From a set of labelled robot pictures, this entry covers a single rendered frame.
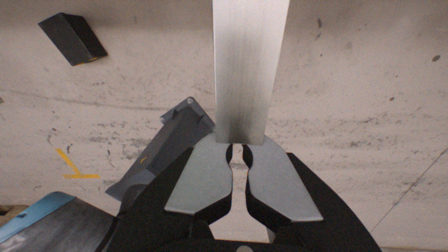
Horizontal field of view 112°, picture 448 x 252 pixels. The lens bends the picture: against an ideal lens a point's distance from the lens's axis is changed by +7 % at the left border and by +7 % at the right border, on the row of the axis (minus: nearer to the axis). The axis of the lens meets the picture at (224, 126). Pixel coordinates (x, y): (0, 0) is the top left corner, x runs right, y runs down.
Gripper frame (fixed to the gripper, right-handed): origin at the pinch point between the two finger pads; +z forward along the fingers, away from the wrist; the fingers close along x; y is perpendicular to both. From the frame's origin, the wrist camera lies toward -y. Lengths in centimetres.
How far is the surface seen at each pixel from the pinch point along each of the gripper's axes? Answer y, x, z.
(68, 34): -5, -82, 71
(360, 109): 34, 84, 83
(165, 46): 0, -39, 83
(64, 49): 1, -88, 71
